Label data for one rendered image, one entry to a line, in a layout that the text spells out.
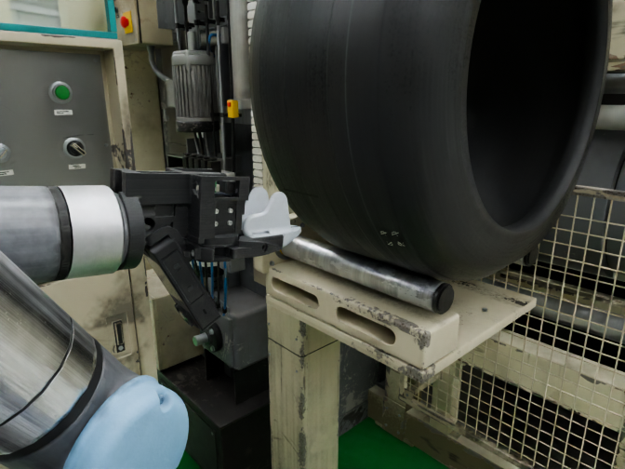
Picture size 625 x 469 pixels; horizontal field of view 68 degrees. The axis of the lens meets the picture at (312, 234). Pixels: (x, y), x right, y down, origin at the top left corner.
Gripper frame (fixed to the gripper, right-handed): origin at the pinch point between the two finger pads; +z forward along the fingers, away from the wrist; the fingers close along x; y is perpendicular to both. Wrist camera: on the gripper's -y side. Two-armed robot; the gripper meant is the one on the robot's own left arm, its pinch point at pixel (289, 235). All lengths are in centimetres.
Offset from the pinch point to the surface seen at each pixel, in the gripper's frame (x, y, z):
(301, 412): 28, -50, 32
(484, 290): 0, -15, 51
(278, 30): 7.5, 23.5, 2.0
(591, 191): -11, 6, 66
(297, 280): 17.6, -13.2, 17.7
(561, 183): -11.8, 7.7, 47.1
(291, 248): 21.6, -8.6, 19.3
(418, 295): -5.8, -8.7, 19.3
